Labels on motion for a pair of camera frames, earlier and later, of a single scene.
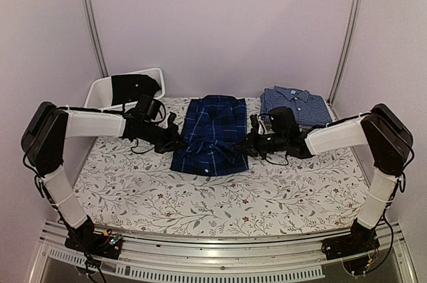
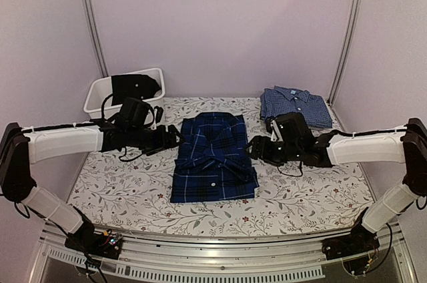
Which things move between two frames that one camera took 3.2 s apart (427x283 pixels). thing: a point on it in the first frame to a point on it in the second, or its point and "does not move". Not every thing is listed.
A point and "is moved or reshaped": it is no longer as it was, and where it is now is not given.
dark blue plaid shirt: [215, 124] is moved or reshaped
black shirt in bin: [131, 87] does not move
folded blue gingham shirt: [312, 109] does not move
